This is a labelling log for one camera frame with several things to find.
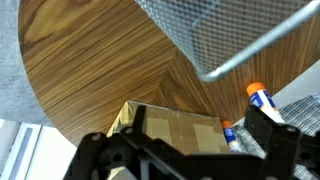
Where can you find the dark wooden side table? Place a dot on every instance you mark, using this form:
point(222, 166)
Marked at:
point(86, 58)

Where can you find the orange capped glue stick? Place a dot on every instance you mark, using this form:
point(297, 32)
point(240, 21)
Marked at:
point(260, 97)

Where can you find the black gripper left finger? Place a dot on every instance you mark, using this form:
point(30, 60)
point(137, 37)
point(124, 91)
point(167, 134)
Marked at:
point(146, 159)

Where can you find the grey mesh metal basket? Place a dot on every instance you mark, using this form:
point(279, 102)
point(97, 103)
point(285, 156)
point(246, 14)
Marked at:
point(219, 35)

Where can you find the brown cardboard box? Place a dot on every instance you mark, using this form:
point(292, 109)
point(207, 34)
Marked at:
point(189, 133)

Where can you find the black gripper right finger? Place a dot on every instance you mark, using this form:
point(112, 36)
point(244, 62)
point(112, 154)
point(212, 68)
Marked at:
point(285, 145)

